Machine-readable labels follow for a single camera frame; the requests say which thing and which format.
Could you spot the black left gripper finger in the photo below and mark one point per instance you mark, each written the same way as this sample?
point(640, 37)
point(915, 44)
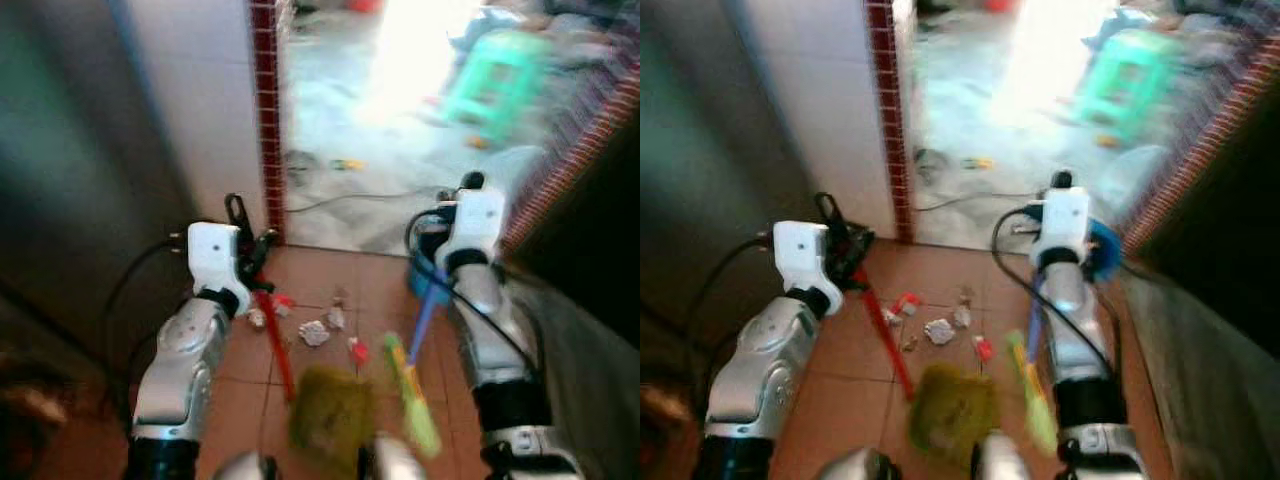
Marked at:
point(237, 215)
point(268, 243)
point(829, 213)
point(865, 240)

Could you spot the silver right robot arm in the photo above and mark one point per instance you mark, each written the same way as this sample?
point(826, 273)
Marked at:
point(495, 340)
point(1085, 345)

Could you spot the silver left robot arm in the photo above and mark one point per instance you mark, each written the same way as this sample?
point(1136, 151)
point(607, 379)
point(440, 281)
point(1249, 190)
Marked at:
point(185, 365)
point(765, 365)

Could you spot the small orange yellow toy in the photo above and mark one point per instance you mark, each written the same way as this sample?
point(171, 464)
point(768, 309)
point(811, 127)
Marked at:
point(1106, 140)
point(478, 142)

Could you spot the white plastic bin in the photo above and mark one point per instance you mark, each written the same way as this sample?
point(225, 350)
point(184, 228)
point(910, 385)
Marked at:
point(1140, 170)
point(518, 168)

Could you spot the red and white wrapper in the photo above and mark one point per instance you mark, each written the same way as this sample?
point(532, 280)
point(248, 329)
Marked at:
point(908, 302)
point(284, 302)

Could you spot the blue plastic bucket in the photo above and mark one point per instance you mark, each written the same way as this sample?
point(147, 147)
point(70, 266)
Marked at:
point(425, 280)
point(1105, 250)

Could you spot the green and yellow flat toy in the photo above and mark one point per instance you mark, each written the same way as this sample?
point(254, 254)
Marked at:
point(350, 164)
point(980, 162)

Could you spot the crumpled white paper ball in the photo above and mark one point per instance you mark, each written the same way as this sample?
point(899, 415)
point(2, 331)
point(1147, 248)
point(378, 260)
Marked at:
point(314, 332)
point(940, 331)

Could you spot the green plastic stool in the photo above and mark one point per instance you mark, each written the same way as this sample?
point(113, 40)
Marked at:
point(495, 85)
point(1125, 88)

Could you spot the small crumpled paper scrap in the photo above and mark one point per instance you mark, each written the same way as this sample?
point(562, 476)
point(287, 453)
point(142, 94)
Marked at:
point(962, 317)
point(336, 318)

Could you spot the small red scrap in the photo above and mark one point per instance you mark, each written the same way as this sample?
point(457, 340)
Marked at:
point(359, 351)
point(985, 348)

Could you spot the silver robot left leg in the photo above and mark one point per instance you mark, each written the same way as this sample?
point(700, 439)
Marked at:
point(245, 466)
point(855, 465)

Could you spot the silver robot leg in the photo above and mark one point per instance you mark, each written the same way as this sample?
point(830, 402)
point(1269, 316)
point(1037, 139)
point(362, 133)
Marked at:
point(855, 465)
point(245, 466)
point(395, 460)
point(1003, 458)

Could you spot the silver robot right leg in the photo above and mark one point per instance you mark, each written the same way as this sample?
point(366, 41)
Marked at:
point(1003, 458)
point(395, 460)

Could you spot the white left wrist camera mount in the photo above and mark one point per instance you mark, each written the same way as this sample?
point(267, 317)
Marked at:
point(803, 255)
point(215, 255)

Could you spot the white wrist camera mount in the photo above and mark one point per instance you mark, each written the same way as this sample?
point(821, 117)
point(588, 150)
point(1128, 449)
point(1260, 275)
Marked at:
point(478, 225)
point(215, 255)
point(1063, 225)
point(803, 255)

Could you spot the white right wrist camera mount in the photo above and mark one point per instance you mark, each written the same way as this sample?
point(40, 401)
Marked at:
point(478, 225)
point(1063, 225)

